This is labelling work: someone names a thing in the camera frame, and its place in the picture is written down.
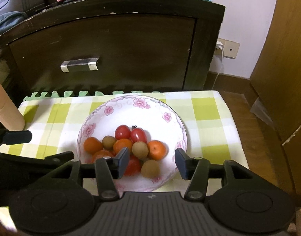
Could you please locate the white floral porcelain bowl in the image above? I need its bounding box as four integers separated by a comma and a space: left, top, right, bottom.
76, 95, 188, 193

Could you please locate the brown longan fruit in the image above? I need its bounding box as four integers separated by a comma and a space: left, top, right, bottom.
102, 135, 117, 150
141, 160, 161, 178
132, 141, 149, 159

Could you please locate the silver drawer handle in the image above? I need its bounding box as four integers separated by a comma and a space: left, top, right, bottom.
60, 58, 99, 73

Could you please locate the blue cloth bundle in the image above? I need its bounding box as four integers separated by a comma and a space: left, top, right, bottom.
0, 11, 27, 35

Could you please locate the wall power socket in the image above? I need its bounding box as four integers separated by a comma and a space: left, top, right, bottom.
215, 38, 240, 59

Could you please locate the white charger plug cable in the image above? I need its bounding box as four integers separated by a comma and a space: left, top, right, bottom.
210, 41, 225, 90

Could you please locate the large red tomato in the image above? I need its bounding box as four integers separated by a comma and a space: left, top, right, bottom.
91, 149, 114, 163

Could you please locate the green foam mat edge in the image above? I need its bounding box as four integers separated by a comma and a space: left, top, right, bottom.
23, 90, 163, 102

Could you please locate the brown wooden wardrobe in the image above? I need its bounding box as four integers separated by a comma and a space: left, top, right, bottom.
249, 0, 301, 195

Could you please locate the pink ribbed cylinder case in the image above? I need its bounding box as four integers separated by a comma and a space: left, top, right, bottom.
0, 84, 25, 131

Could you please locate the red cherry tomato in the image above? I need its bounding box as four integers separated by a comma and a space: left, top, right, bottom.
115, 125, 131, 140
130, 125, 147, 143
124, 155, 141, 176

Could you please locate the dark wooden cabinet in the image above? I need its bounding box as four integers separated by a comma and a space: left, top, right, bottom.
0, 0, 225, 94

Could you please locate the green checkered tablecloth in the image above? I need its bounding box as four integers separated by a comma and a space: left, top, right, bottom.
0, 91, 247, 193

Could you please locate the small orange tangerine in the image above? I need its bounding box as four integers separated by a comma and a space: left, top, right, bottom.
113, 138, 133, 154
83, 137, 103, 155
147, 140, 167, 160

